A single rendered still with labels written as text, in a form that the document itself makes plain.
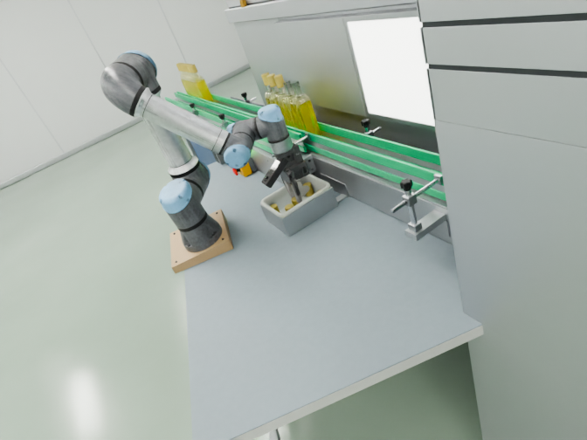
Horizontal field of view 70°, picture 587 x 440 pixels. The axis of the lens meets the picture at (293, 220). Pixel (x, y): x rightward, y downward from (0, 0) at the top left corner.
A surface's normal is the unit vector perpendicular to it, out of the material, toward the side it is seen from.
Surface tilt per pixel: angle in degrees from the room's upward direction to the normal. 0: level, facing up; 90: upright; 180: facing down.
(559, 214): 90
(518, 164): 90
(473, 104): 90
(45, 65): 90
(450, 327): 0
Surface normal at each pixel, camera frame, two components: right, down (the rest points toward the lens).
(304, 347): -0.32, -0.79
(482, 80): -0.81, 0.51
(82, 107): 0.50, 0.33
